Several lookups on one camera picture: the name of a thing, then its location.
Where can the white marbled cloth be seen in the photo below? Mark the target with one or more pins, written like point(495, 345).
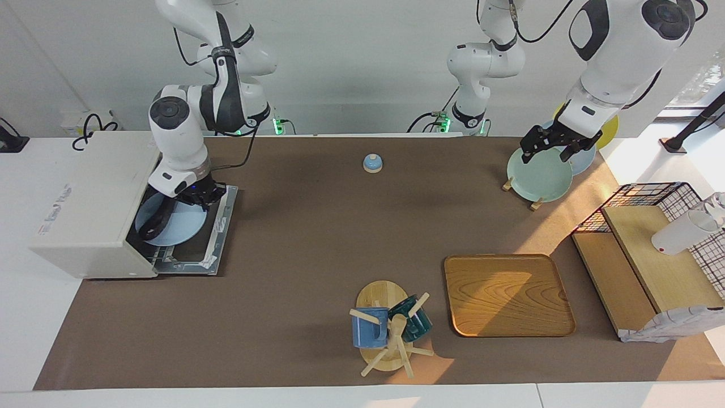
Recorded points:
point(674, 323)

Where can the brown table mat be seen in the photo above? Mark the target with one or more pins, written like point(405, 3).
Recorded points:
point(340, 238)

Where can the wooden mug tree stand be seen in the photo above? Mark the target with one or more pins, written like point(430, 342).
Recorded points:
point(382, 294)

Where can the white toaster oven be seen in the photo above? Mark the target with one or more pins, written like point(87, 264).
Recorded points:
point(90, 215)

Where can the yellow plate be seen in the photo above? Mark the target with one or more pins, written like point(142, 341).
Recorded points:
point(609, 133)

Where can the white cup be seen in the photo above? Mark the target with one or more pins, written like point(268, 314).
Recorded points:
point(679, 235)

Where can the pale green plate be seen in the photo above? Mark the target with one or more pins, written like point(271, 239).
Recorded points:
point(538, 178)

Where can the black clamp object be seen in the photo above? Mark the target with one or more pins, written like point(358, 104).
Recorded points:
point(11, 141)

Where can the light blue racked plate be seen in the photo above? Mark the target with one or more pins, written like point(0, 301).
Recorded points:
point(584, 161)

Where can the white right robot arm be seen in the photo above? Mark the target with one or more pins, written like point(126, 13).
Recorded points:
point(175, 130)

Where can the black stand pole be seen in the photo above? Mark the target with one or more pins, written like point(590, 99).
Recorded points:
point(696, 122)

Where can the small blue bell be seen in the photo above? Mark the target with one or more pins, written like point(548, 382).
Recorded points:
point(372, 164)

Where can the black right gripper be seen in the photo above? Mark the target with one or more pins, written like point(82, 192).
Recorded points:
point(204, 191)

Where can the dark green mug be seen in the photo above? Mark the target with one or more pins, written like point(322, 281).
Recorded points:
point(416, 326)

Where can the wooden serving tray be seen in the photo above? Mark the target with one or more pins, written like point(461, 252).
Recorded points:
point(507, 294)

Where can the dark purple eggplant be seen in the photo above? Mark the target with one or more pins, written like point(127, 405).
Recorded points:
point(156, 221)

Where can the blue mug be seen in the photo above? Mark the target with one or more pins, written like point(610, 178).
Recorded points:
point(365, 334)

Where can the wooden plate rack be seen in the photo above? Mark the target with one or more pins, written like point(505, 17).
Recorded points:
point(535, 205)

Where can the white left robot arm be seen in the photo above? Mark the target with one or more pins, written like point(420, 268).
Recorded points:
point(623, 51)

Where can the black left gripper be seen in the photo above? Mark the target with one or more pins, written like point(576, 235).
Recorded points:
point(561, 136)

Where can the light blue ribbed plate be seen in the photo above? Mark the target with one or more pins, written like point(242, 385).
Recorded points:
point(184, 226)

